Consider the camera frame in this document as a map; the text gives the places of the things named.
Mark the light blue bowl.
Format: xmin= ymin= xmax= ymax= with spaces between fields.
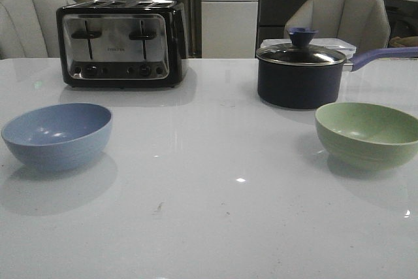
xmin=1 ymin=103 xmax=112 ymax=172

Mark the light green bowl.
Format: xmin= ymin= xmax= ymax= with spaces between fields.
xmin=315 ymin=102 xmax=417 ymax=171

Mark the dark blue saucepan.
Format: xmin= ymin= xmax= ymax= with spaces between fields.
xmin=257 ymin=47 xmax=417 ymax=109

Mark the glass pot lid blue knob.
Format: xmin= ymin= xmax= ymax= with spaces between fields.
xmin=255 ymin=27 xmax=346 ymax=66

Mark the white cabinet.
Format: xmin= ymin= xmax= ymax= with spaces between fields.
xmin=201 ymin=0 xmax=258 ymax=59

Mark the black and chrome toaster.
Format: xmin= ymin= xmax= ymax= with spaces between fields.
xmin=56 ymin=0 xmax=188 ymax=88

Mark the clear plastic storage box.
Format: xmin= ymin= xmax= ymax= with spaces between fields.
xmin=260 ymin=38 xmax=357 ymax=59

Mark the beige chair right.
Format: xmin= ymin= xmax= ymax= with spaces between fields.
xmin=283 ymin=0 xmax=391 ymax=53

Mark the beige chair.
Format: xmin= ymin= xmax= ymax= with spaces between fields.
xmin=1 ymin=0 xmax=75 ymax=59
xmin=283 ymin=0 xmax=391 ymax=53

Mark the beige chair left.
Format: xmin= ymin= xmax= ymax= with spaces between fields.
xmin=1 ymin=0 xmax=75 ymax=59

